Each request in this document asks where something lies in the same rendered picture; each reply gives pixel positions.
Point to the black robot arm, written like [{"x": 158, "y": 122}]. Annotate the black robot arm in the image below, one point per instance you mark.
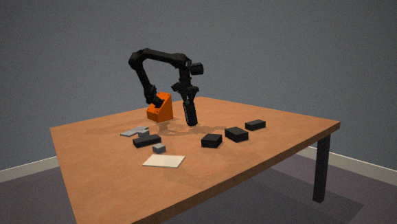
[{"x": 177, "y": 60}]

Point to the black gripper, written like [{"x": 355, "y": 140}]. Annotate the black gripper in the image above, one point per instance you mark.
[{"x": 189, "y": 90}]

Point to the beige flat rectangular panel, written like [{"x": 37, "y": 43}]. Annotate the beige flat rectangular panel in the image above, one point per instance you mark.
[{"x": 165, "y": 161}]

